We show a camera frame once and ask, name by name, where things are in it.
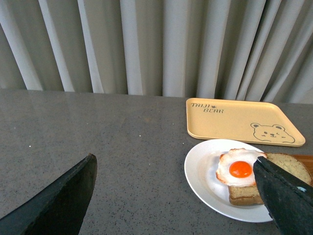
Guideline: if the bread slice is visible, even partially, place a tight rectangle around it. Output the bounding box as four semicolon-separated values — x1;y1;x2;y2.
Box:
265;153;313;186
228;186;264;206

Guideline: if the fried egg toy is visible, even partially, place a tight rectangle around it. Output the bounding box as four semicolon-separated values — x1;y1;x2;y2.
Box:
216;148;267;187

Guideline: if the grey pleated curtain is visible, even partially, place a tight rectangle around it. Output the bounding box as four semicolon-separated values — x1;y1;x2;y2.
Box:
0;0;313;103

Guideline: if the white round plate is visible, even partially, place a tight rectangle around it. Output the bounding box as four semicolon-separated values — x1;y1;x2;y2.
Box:
184;139;272;223

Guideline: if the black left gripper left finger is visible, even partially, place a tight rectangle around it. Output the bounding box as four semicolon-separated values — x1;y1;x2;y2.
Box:
0;154;97;235

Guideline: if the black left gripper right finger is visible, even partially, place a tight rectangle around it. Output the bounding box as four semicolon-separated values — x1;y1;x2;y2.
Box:
253;156;313;235

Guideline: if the yellow bear tray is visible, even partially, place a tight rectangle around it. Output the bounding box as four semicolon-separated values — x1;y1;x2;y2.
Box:
186;98;306;147

